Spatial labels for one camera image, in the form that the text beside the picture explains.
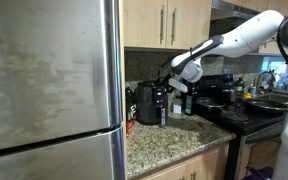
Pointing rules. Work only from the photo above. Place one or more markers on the black red whey protein bag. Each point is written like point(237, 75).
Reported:
point(130, 110)

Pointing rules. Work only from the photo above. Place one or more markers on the small white box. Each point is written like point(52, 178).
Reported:
point(177, 108)

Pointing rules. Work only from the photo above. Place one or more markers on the light wood upper cabinet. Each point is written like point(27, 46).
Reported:
point(166, 24)

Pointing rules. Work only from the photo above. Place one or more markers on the black air fryer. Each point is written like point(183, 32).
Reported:
point(151, 102)

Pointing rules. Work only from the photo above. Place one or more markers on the black electric stove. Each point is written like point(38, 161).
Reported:
point(248, 124)

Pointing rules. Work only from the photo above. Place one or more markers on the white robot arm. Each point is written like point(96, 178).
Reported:
point(267, 26)

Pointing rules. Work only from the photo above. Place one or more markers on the stainless steel refrigerator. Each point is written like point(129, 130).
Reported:
point(60, 90)

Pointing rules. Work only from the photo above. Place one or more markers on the black frying pan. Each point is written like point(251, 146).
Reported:
point(266, 105)

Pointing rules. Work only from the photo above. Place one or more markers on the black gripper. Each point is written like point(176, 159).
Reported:
point(164, 81)

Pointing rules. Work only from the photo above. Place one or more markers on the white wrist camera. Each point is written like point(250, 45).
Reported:
point(178, 85)

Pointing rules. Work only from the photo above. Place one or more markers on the chrome kitchen faucet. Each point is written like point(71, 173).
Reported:
point(266, 82)

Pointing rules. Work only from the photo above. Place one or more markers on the green dish soap bottle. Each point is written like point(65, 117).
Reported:
point(239, 85)

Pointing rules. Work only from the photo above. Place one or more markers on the light wood cabinet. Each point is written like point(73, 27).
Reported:
point(208, 165)
point(166, 24)

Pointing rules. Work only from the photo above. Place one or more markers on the stainless range hood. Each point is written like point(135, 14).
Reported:
point(222, 10)

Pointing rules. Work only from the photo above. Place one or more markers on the light wood lower cabinet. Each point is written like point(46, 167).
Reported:
point(208, 165)

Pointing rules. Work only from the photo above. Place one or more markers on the small black pan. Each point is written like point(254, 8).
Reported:
point(209, 103)

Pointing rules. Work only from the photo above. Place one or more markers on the right wood upper cabinet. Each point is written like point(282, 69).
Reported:
point(282, 7)

